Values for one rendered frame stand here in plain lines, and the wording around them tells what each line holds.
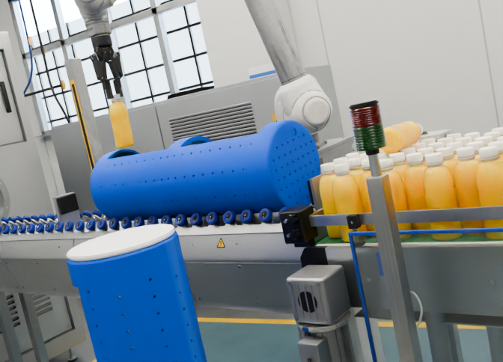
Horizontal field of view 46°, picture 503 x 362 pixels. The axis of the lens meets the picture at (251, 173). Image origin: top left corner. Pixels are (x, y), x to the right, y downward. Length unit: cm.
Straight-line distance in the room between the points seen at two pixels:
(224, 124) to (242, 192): 191
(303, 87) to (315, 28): 259
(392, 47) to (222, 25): 133
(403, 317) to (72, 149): 359
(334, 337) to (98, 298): 58
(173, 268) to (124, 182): 76
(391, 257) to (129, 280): 60
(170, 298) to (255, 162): 51
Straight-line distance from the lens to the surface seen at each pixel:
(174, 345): 150
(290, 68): 220
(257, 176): 174
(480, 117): 442
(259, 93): 354
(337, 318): 151
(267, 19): 220
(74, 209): 275
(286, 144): 179
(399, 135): 159
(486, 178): 138
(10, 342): 343
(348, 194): 153
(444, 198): 143
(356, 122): 125
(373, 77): 458
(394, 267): 131
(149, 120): 405
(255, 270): 188
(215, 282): 204
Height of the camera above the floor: 131
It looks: 7 degrees down
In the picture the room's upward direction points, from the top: 12 degrees counter-clockwise
